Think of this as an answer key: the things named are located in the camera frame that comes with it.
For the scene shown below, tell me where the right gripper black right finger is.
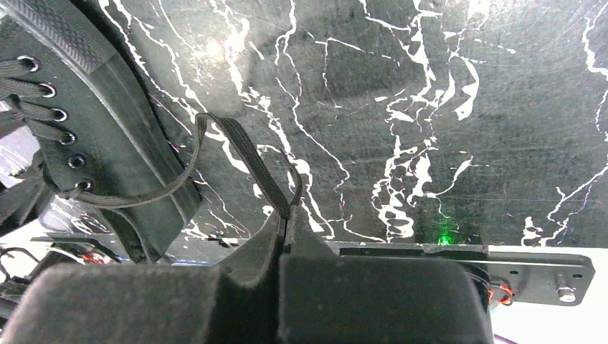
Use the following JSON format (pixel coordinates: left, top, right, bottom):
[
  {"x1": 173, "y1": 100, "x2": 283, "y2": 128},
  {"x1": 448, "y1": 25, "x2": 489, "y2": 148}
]
[{"x1": 277, "y1": 206, "x2": 493, "y2": 343}]

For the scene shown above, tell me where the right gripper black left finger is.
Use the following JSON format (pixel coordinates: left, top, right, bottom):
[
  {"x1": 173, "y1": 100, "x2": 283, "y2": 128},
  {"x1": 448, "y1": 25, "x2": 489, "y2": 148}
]
[{"x1": 2, "y1": 214, "x2": 285, "y2": 343}]

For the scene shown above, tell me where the black canvas sneaker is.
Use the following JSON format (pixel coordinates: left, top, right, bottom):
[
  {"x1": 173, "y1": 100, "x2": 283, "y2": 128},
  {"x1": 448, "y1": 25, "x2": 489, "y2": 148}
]
[{"x1": 1, "y1": 1, "x2": 200, "y2": 263}]

